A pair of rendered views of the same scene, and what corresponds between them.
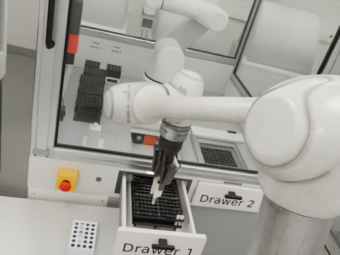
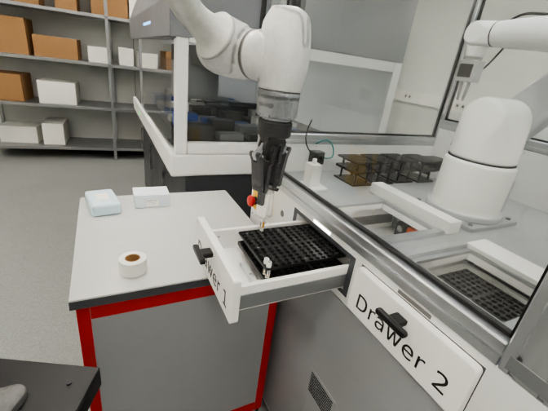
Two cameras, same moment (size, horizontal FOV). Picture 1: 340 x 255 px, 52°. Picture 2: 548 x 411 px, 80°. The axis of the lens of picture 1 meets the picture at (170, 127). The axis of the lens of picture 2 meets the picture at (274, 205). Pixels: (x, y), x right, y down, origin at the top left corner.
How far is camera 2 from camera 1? 1.15 m
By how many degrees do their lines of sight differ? 67
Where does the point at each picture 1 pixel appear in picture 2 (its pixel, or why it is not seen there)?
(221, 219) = (392, 384)
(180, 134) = (261, 100)
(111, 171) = (289, 205)
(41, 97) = not seen: hidden behind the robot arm
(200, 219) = (362, 355)
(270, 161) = not seen: outside the picture
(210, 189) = (369, 289)
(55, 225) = not seen: hidden behind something
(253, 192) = (445, 350)
